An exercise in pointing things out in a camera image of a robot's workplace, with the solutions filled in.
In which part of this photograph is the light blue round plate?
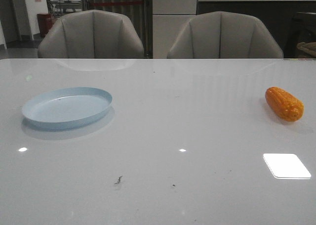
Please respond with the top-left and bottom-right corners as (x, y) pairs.
(22, 87), (113, 130)

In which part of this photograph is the orange corn cob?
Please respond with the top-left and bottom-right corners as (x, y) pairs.
(265, 87), (304, 122)

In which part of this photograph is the right beige armchair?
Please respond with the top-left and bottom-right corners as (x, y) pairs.
(167, 11), (283, 59)

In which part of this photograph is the beige armchair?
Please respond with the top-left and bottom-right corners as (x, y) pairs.
(167, 11), (283, 59)
(38, 10), (144, 59)

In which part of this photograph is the left beige armchair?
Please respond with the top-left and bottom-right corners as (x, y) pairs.
(38, 10), (144, 59)

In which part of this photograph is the white cabinet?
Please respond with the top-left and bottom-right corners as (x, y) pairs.
(153, 0), (197, 59)

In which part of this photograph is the red barrier tape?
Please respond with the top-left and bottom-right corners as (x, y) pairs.
(90, 0), (144, 7)

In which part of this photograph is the background desk with items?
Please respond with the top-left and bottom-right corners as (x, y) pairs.
(46, 0), (82, 17)

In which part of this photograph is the red trash bin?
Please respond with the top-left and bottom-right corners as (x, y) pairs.
(37, 13), (53, 37)

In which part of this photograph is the dark counter with light top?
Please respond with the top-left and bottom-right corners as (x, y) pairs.
(197, 0), (316, 57)

